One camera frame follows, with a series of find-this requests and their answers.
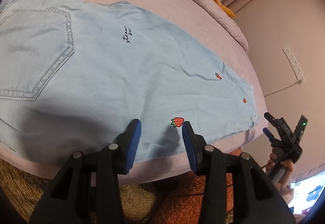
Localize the white wall power strip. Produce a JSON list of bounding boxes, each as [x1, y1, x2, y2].
[[283, 46, 306, 85]]

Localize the white power cable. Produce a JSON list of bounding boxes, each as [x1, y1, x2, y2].
[[264, 79, 304, 98]]

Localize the light blue strawberry pants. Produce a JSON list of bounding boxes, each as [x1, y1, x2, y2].
[[1, 0, 259, 164]]

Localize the mauve bed sheet mattress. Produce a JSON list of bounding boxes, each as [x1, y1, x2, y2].
[[1, 0, 267, 184]]

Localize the person right hand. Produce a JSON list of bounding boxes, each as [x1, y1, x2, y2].
[[265, 149, 295, 191]]

